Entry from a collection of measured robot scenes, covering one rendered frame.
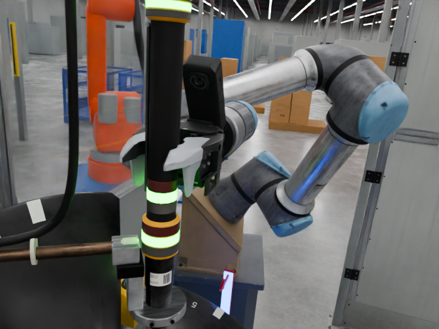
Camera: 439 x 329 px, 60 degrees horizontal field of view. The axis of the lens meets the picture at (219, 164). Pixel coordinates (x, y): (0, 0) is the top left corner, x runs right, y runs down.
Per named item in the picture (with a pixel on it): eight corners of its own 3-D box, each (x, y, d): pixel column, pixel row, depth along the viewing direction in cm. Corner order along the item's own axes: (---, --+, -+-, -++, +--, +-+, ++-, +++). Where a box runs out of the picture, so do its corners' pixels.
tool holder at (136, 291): (113, 334, 43) (112, 259, 40) (112, 295, 49) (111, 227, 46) (191, 324, 45) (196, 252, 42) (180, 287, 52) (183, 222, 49)
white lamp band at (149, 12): (147, 15, 34) (147, 7, 34) (143, 17, 38) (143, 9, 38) (195, 20, 36) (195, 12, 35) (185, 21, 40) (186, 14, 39)
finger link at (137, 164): (123, 203, 39) (174, 179, 47) (123, 148, 38) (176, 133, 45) (100, 195, 41) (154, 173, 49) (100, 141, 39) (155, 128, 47)
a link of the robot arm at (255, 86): (347, 19, 86) (140, 79, 74) (378, 48, 80) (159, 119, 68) (334, 59, 95) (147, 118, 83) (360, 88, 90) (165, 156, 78)
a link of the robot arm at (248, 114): (238, 149, 73) (270, 119, 69) (220, 165, 63) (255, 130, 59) (210, 120, 73) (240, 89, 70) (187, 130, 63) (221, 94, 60)
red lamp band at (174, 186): (148, 193, 40) (149, 182, 40) (145, 181, 43) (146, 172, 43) (179, 192, 41) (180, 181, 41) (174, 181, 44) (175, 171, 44)
